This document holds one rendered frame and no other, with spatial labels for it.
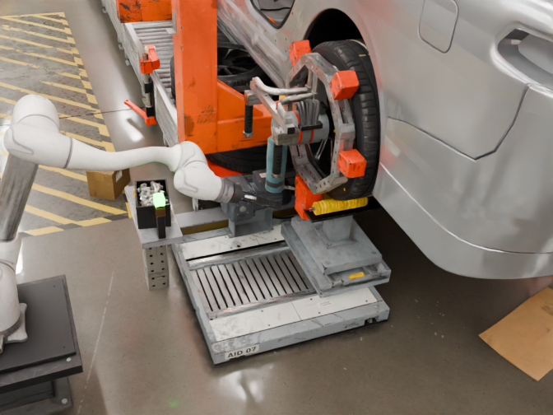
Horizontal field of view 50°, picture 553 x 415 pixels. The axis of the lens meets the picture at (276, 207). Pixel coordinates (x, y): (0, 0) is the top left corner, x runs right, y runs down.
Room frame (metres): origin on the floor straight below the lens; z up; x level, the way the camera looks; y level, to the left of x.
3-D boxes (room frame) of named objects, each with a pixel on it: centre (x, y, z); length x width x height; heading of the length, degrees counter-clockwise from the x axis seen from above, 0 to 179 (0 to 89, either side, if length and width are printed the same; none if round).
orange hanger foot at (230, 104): (2.65, 0.10, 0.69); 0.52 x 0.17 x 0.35; 113
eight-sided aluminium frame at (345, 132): (2.19, -0.14, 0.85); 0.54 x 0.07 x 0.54; 23
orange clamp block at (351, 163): (1.91, -0.27, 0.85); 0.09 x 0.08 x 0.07; 23
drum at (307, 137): (2.17, -0.07, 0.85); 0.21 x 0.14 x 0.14; 113
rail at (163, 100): (3.68, 0.87, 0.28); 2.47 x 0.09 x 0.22; 23
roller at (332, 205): (2.12, -0.28, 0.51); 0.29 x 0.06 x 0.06; 113
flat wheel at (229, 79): (3.67, 0.43, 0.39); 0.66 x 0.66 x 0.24
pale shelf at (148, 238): (2.07, 0.54, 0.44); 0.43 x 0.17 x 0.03; 23
